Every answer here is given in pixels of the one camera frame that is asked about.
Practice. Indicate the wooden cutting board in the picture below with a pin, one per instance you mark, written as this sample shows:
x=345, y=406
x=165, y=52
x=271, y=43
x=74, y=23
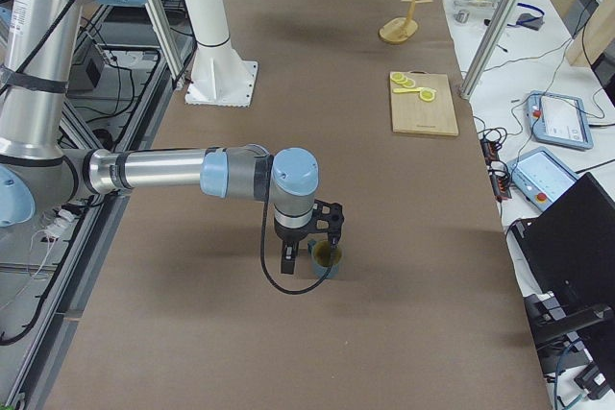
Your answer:
x=409, y=114

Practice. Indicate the upper teach pendant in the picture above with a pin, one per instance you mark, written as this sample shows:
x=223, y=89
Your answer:
x=559, y=120

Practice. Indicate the black monitor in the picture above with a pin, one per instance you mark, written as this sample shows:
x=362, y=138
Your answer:
x=570, y=251

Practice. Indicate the lemon slice rear stack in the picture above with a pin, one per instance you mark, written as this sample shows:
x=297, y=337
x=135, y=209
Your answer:
x=409, y=82

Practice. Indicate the aluminium frame post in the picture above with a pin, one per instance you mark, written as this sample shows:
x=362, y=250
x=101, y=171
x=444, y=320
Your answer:
x=487, y=47

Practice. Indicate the black power strip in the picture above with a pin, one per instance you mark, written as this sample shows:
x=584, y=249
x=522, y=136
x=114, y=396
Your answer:
x=497, y=170

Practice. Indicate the small metal cup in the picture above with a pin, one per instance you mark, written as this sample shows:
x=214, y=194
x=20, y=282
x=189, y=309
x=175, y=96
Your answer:
x=462, y=16

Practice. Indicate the blue cup yellow inside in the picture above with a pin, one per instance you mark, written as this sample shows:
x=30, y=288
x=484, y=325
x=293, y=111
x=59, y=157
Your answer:
x=324, y=258

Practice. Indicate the black box under frame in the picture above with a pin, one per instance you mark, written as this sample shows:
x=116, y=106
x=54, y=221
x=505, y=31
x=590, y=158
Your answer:
x=85, y=75

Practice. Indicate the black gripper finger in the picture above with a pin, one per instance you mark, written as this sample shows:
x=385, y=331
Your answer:
x=288, y=257

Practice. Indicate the teach pendant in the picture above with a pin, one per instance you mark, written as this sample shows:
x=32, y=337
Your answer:
x=559, y=120
x=541, y=176

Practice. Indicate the white pedestal base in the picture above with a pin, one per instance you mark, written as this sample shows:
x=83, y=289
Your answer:
x=219, y=76

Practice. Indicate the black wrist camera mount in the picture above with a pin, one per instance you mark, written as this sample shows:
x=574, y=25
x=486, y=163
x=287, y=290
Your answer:
x=327, y=218

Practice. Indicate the lemon slice by knife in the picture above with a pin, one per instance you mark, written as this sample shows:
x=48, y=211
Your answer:
x=427, y=94

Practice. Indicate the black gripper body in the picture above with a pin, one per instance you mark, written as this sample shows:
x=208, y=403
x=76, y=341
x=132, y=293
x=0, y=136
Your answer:
x=291, y=235

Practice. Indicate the yellow plastic knife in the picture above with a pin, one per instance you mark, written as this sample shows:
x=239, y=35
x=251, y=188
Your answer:
x=400, y=90

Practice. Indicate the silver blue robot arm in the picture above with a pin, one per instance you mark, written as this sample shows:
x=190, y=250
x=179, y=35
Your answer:
x=36, y=174

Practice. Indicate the lower teach pendant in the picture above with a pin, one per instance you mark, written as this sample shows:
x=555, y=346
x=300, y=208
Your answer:
x=541, y=176

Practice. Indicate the lemon slice front stack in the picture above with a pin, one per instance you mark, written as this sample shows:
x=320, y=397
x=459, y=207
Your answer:
x=395, y=76

